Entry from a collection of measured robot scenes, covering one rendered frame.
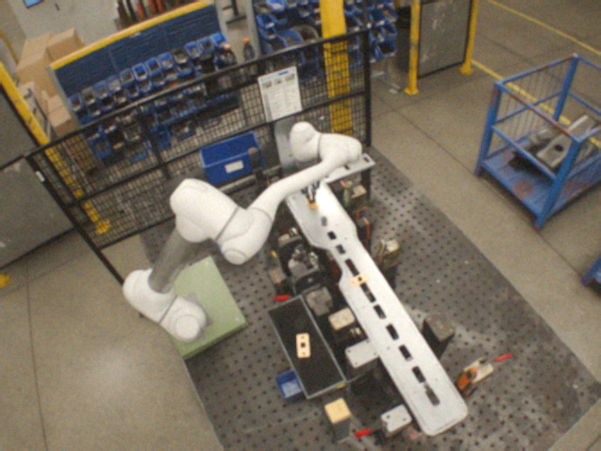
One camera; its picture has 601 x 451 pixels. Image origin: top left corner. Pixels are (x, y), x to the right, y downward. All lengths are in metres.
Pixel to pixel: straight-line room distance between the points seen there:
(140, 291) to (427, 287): 1.33
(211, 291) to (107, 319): 1.51
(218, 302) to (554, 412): 1.63
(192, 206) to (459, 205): 2.52
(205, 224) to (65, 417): 2.24
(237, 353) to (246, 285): 0.37
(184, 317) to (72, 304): 2.00
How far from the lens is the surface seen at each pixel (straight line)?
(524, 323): 2.09
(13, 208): 3.68
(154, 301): 1.65
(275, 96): 2.18
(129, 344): 3.06
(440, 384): 1.54
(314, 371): 1.36
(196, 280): 1.91
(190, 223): 1.26
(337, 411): 1.32
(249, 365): 1.92
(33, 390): 3.43
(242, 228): 1.24
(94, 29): 7.97
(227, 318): 1.94
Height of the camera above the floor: 2.45
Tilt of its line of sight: 50 degrees down
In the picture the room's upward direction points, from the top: 10 degrees counter-clockwise
